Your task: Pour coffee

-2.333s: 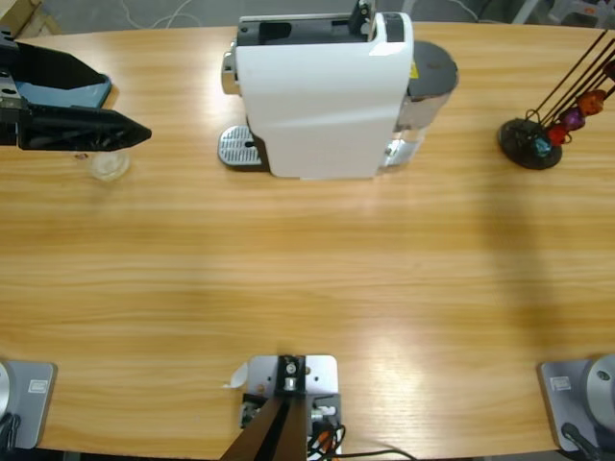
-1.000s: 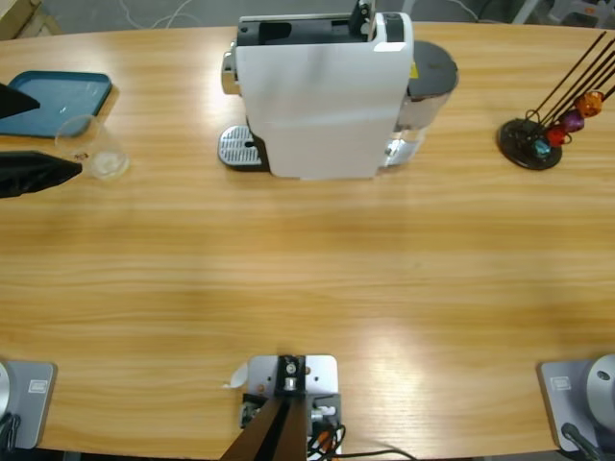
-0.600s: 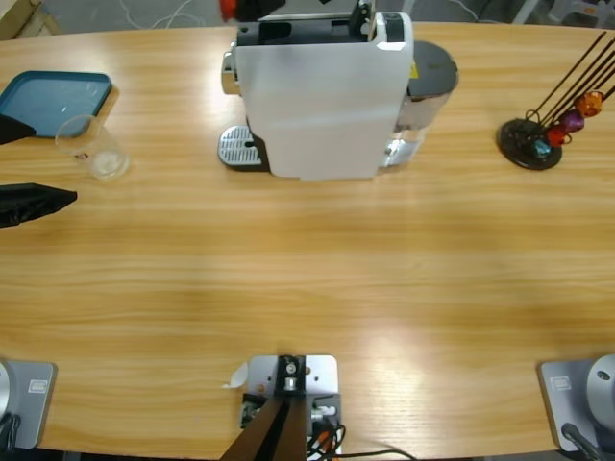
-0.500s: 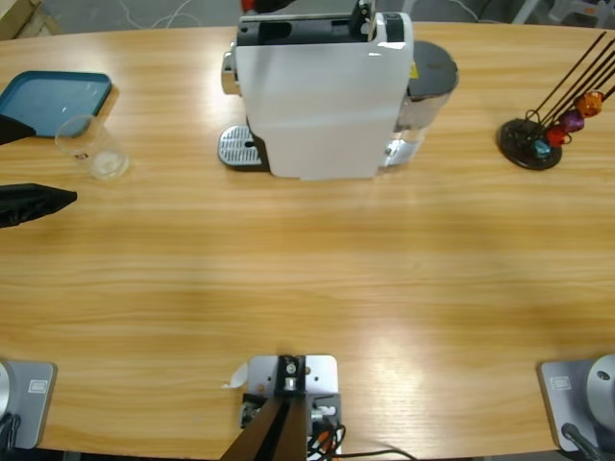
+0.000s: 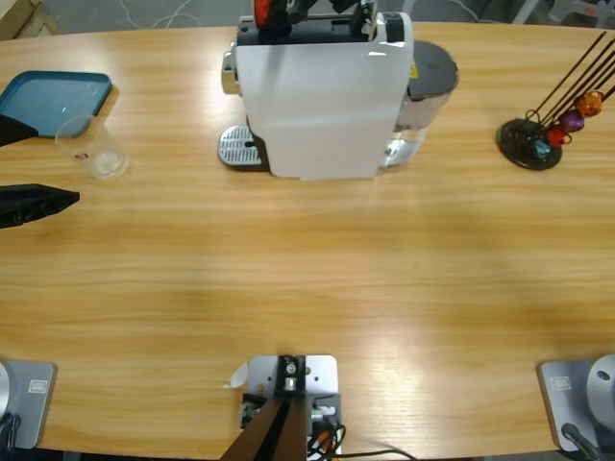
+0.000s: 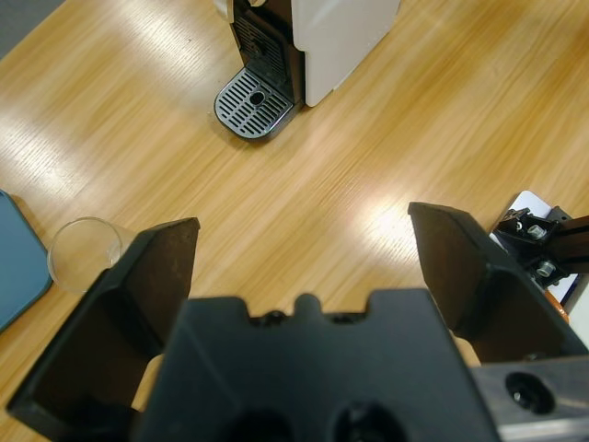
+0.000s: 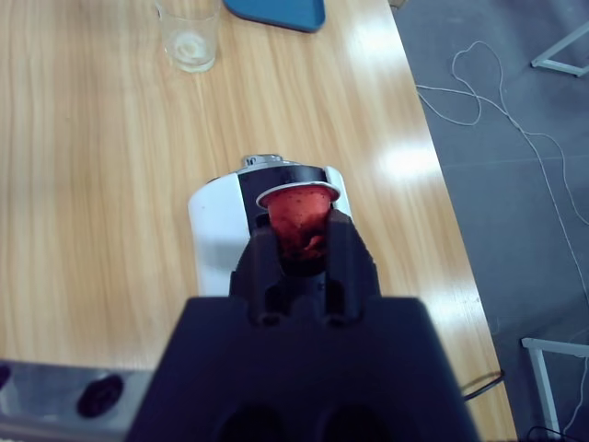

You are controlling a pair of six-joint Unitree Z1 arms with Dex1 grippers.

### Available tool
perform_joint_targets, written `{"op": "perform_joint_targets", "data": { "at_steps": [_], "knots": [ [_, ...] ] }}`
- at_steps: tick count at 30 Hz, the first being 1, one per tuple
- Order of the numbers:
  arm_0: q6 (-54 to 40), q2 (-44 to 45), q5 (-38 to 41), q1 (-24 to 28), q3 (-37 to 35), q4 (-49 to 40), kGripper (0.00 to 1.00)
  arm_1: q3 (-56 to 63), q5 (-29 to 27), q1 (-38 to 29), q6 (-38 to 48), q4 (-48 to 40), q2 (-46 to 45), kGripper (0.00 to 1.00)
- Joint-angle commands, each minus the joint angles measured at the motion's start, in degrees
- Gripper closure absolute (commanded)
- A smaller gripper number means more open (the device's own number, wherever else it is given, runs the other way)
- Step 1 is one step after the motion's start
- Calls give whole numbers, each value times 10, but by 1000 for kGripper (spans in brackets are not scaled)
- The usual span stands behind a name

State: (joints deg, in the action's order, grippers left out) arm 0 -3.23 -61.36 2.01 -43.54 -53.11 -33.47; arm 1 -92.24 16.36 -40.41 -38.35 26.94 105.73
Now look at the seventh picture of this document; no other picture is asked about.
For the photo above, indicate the clear drinking glass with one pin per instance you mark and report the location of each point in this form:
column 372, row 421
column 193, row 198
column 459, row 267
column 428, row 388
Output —
column 191, row 46

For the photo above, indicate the teal plastic tray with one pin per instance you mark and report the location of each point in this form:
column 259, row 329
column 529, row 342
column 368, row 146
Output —
column 280, row 11

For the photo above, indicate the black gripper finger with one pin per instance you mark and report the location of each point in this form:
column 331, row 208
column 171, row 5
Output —
column 257, row 267
column 349, row 262

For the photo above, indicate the white metal frame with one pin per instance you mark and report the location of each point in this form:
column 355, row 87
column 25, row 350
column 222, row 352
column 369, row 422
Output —
column 559, row 64
column 543, row 377

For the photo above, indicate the white capsule coffee machine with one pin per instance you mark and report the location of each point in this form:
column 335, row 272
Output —
column 214, row 230

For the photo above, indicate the red coffee capsule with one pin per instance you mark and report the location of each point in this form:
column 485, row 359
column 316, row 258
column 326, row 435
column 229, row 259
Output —
column 299, row 212

